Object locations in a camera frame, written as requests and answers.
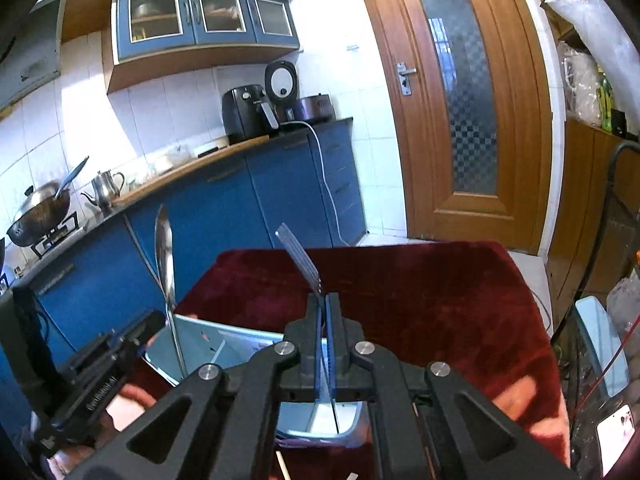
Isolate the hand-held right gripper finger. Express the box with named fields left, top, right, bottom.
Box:
left=326, top=293, right=577, bottom=480
left=65, top=295, right=327, bottom=480

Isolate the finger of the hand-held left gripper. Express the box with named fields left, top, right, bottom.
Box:
left=107, top=309, right=167, bottom=361

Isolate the light blue utensil holder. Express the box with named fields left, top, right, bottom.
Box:
left=145, top=312, right=372, bottom=450

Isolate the silver metal spoon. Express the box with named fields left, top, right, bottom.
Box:
left=154, top=204, right=189, bottom=382

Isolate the silver metal fork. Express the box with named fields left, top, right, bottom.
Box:
left=274, top=223, right=337, bottom=403

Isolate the red floral blanket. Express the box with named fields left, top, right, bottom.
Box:
left=107, top=241, right=572, bottom=480

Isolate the black gas stove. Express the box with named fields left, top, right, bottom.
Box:
left=29, top=211, right=84, bottom=261

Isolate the blue lower kitchen cabinet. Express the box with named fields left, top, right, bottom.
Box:
left=0, top=119, right=369, bottom=436

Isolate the steel kettle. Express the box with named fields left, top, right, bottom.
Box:
left=81, top=169, right=126, bottom=211

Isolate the steel wok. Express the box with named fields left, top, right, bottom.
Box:
left=6, top=180, right=74, bottom=249

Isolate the wooden countertop board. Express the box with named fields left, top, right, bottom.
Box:
left=110, top=135, right=272, bottom=207

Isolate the dark slow cooker pot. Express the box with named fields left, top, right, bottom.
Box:
left=295, top=93, right=334, bottom=122

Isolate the black air fryer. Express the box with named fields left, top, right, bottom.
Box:
left=221, top=84, right=280, bottom=145

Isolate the wooden door with glass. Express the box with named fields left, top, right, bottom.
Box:
left=349, top=0, right=554, bottom=257

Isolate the black rice cooker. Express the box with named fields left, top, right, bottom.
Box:
left=264, top=60, right=300, bottom=124

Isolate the light blue stool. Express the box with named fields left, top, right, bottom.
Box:
left=574, top=295, right=632, bottom=399

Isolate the wooden shelf unit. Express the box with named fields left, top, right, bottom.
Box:
left=529, top=0, right=640, bottom=343

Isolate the grey range hood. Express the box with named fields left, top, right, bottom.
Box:
left=0, top=0, right=64, bottom=112

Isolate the smartphone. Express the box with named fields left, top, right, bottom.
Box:
left=597, top=402, right=637, bottom=479

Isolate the clear bag of supplies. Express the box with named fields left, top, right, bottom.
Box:
left=557, top=42, right=607, bottom=127

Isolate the green bottle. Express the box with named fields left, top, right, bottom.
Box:
left=599, top=72, right=616, bottom=132

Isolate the white plastic bag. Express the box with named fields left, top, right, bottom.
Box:
left=544, top=0, right=632, bottom=77

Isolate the white power cable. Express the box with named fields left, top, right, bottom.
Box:
left=280, top=120, right=352, bottom=247

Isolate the blue handled spatula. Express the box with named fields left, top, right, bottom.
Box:
left=54, top=155, right=90, bottom=201

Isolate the silver door handle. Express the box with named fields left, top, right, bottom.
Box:
left=397, top=62, right=418, bottom=96

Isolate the red wire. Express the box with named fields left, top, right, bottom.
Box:
left=579, top=305, right=640, bottom=412

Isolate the blue upper wall cabinet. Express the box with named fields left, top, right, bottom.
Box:
left=60, top=0, right=302, bottom=94

